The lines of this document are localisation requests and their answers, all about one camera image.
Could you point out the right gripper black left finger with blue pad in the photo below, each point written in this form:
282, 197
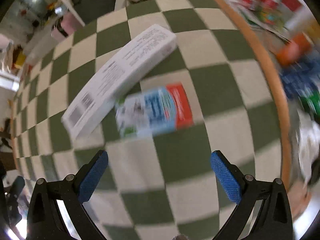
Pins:
44, 219

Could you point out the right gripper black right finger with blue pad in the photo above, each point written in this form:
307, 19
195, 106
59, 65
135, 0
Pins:
274, 219

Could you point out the left handheld gripper device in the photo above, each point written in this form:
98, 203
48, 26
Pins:
10, 215

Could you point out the crumpled white paper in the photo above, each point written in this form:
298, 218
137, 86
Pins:
306, 144

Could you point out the green white checkered mat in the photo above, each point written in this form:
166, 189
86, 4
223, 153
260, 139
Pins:
157, 187

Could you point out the green round container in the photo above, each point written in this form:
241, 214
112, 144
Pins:
310, 104

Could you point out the blue water bottle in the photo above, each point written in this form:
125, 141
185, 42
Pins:
301, 79

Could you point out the blue red milk carton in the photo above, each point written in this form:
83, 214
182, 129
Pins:
153, 112

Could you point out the pink suitcase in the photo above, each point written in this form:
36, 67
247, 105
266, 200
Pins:
65, 26

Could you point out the long white box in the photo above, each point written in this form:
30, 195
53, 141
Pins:
115, 78

